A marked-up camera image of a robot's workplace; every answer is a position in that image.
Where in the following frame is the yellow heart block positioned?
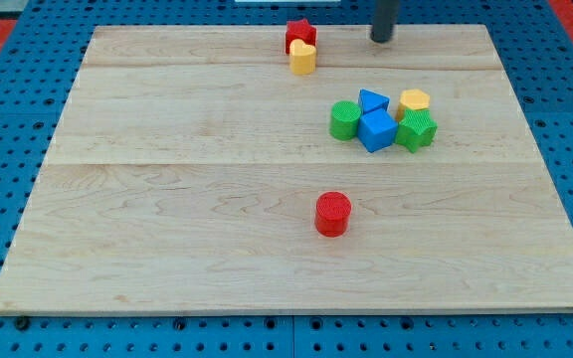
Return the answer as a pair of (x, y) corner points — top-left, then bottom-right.
(289, 39), (316, 76)

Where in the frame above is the green star block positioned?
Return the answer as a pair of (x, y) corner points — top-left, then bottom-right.
(395, 108), (438, 153)

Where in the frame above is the red star block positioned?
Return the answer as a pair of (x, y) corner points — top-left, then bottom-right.
(285, 19), (317, 55)

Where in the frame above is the red cylinder block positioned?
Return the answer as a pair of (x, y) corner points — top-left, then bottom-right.
(314, 191), (352, 238)

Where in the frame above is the green cylinder block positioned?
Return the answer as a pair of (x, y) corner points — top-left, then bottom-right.
(329, 100), (361, 141)

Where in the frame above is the wooden board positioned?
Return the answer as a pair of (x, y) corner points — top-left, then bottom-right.
(0, 25), (573, 316)

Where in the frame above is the blue cube block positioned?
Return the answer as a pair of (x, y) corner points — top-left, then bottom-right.
(357, 108), (398, 152)

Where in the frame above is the blue triangle block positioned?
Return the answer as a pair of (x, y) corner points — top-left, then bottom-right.
(358, 89), (390, 114)

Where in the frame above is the yellow hexagon block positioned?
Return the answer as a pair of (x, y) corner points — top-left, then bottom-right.
(395, 89), (431, 122)

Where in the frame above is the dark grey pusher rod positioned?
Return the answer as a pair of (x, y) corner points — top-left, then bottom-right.
(370, 0), (401, 44)

